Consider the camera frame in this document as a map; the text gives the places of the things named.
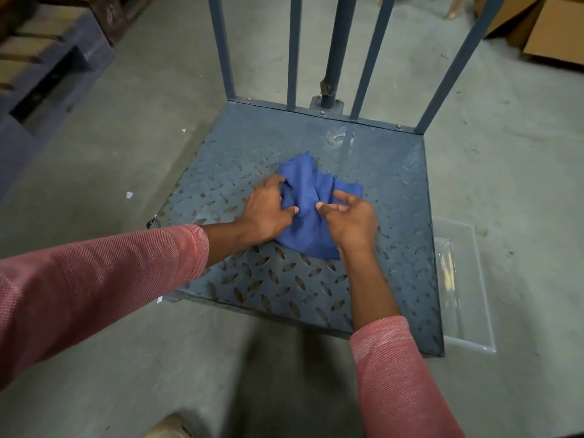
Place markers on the person's left hand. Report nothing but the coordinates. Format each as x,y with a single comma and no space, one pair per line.
264,214

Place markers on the person's right forearm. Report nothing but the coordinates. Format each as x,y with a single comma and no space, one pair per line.
392,360

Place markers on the light wooden furniture leg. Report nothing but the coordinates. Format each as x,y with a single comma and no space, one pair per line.
456,6

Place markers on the person's left forearm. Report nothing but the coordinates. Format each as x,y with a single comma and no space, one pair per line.
91,291

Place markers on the person's right hand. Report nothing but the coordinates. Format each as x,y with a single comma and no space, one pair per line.
353,223

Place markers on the brown cardboard box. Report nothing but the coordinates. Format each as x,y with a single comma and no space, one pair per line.
502,13
559,31

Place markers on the blue cleaning cloth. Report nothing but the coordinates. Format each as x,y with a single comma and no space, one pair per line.
305,187

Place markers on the person's left white clog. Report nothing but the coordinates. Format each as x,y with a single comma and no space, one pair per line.
169,426

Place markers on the clear plastic container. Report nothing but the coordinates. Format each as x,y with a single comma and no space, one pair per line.
465,278

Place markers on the blue wooden pallet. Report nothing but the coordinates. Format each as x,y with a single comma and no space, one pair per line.
27,132

